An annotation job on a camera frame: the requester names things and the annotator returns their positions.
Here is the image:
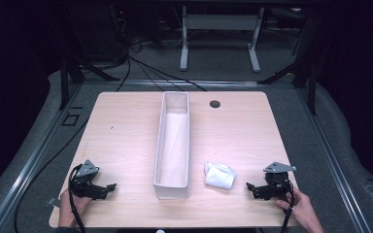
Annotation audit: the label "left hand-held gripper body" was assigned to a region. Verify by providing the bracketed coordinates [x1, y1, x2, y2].
[69, 159, 103, 199]

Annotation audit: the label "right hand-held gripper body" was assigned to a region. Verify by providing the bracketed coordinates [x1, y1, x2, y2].
[262, 161, 298, 202]

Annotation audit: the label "person's left hand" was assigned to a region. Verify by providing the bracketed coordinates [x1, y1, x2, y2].
[57, 188, 92, 228]

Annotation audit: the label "person's right hand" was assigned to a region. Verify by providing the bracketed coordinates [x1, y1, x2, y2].
[275, 187, 324, 233]

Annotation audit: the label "white rolled socks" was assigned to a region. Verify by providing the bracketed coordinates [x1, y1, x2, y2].
[204, 161, 238, 191]

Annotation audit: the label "long white fabric box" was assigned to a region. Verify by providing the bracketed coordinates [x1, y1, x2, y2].
[153, 91, 191, 200]

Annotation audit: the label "black metal stand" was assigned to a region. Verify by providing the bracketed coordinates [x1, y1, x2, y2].
[59, 55, 121, 111]
[256, 55, 319, 116]

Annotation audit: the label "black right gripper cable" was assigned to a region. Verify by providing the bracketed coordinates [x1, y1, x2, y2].
[280, 179, 296, 233]

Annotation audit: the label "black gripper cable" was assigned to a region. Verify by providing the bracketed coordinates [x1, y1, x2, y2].
[68, 163, 86, 233]
[280, 179, 296, 233]

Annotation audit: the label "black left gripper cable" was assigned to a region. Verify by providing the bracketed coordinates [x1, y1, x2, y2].
[68, 163, 86, 233]

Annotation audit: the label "black floor cable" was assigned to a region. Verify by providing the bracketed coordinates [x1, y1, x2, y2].
[13, 118, 89, 233]

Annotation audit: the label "aluminium rail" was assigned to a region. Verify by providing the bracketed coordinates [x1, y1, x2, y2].
[0, 84, 83, 233]
[297, 87, 372, 233]

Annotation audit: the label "black cable bundle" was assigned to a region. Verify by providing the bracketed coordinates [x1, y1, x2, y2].
[116, 54, 208, 92]

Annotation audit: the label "white metal desk frame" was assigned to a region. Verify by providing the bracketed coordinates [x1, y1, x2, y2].
[179, 5, 265, 74]

